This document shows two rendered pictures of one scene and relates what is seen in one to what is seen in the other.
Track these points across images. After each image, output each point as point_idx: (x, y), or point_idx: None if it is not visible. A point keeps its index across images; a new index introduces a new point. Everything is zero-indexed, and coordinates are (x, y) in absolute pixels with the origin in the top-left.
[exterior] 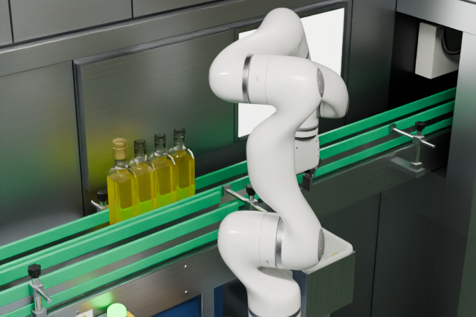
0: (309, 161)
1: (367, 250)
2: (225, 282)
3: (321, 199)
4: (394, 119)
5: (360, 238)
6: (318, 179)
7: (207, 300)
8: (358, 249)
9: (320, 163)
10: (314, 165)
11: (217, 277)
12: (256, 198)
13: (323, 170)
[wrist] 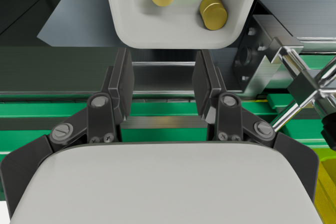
0: (139, 221)
1: (9, 35)
2: None
3: (48, 65)
4: None
5: (10, 44)
6: (39, 97)
7: None
8: (18, 38)
9: (22, 146)
10: (85, 163)
11: (323, 6)
12: (180, 104)
13: (20, 108)
